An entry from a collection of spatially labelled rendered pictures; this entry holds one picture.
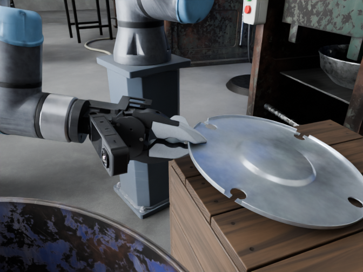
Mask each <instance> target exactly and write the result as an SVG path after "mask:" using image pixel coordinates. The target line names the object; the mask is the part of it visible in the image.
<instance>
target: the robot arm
mask: <svg viewBox="0 0 363 272"><path fill-rule="evenodd" d="M115 1H116V13H117V24H118V32H117V37H116V42H115V47H114V50H113V56H114V61H115V62H116V63H119V64H123V65H131V66H149V65H157V64H162V63H166V62H168V61H170V60H171V49H170V46H169V42H168V40H167V36H166V33H165V30H164V20H165V21H173V22H180V23H182V24H187V23H198V22H200V21H202V20H203V19H204V18H205V17H206V16H207V15H208V14H209V12H210V10H211V8H212V6H213V3H214V0H115ZM43 42H44V36H43V34H42V18H41V16H40V15H39V14H38V13H37V12H34V11H29V10H23V9H16V8H11V7H10V0H0V133H1V134H5V135H9V134H13V135H20V136H25V137H32V138H40V139H48V140H55V141H59V142H61V141H62V142H76V143H81V144H82V143H83V142H84V141H85V139H86V137H87V135H89V139H90V141H91V143H92V145H93V146H94V148H95V150H96V152H97V154H98V156H99V157H100V159H101V161H102V163H103V165H104V167H105V169H106V170H107V172H108V174H109V176H115V175H120V174H125V173H127V167H128V164H129V161H130V160H135V161H139V162H142V163H146V164H156V163H160V162H166V161H172V160H173V159H179V158H183V157H186V156H189V155H190V154H189V150H188V145H187V144H185V142H184V141H189V142H191V143H193V144H195V145H196V144H205V143H207V139H206V138H205V137H204V136H203V135H202V134H201V133H200V132H198V131H197V130H195V129H194V128H192V127H190V126H189V124H188V122H187V120H186V119H185V118H184V117H182V116H179V115H175V116H173V117H172V118H169V117H167V116H166V115H164V114H163V113H161V112H159V111H157V110H153V109H150V108H146V106H150V107H151V103H152V100H150V99H143V98H136V97H129V96H122V97H121V99H120V101H119V103H118V104H116V103H109V102H104V101H97V100H91V99H88V100H84V99H78V98H77V97H73V96H66V95H62V94H55V93H46V92H42V65H43ZM130 99H134V100H141V101H145V103H138V102H134V101H130ZM129 104H136V105H140V107H136V106H129ZM150 128H151V129H152V130H153V132H154V134H155V136H156V137H157V138H161V139H152V140H150V141H149V136H150V135H149V131H150ZM164 139H165V140H164ZM148 142H149V143H148Z"/></svg>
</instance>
